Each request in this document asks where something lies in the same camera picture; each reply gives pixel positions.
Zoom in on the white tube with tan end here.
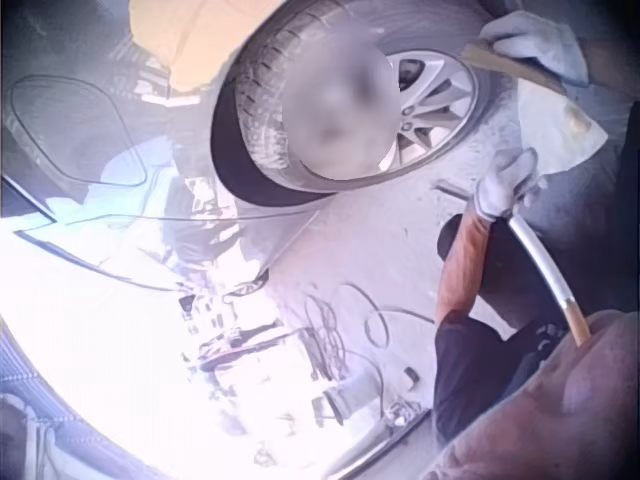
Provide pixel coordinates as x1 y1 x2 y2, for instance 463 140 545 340
505 215 592 350

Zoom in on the white stained sheet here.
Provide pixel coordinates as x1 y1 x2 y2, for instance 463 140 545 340
514 79 610 177

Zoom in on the grey cylinder canister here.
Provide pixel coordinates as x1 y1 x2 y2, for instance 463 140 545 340
321 381 362 427

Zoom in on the heap of tools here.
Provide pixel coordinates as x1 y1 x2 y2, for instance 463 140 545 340
175 288 302 374

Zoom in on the person's right hand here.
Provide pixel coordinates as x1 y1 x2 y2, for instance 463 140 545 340
479 10 592 87

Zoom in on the white car body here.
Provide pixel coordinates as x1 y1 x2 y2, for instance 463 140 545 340
0 69 326 306

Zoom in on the tangle of cables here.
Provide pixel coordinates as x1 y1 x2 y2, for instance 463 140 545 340
303 282 437 384

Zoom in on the yellow cover sheet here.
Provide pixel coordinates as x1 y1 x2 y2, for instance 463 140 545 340
127 0 304 97

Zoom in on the person's left hand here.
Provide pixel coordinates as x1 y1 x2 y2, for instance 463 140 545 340
472 147 550 222

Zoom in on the grey metal strip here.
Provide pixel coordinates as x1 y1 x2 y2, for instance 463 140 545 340
338 408 433 477

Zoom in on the car wheel with alloy rim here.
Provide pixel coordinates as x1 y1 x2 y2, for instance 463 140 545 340
208 0 506 209

